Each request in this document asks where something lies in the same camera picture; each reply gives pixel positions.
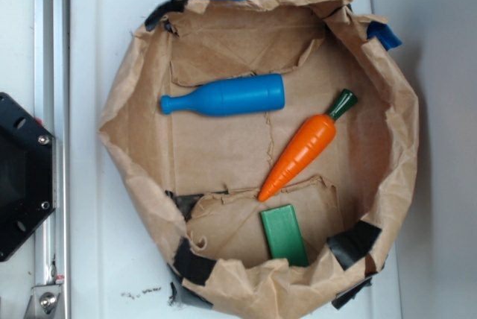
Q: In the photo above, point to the brown paper lined bin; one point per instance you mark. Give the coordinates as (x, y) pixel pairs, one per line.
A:
(195, 179)

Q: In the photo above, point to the green wooden block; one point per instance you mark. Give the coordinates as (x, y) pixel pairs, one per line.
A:
(283, 234)

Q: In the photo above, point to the aluminium frame rail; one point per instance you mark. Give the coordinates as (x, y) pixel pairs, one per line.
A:
(51, 106)

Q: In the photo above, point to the orange wooden toy carrot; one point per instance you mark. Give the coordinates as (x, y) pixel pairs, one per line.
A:
(311, 139)

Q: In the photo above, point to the blue wooden toy bottle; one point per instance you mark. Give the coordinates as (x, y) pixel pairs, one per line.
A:
(231, 97)

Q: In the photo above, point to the white plastic tray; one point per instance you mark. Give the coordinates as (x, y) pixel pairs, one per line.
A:
(116, 270)

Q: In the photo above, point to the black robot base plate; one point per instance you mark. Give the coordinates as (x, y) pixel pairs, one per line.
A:
(27, 186)

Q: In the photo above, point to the metal corner bracket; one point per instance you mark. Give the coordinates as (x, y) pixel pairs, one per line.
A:
(46, 302)

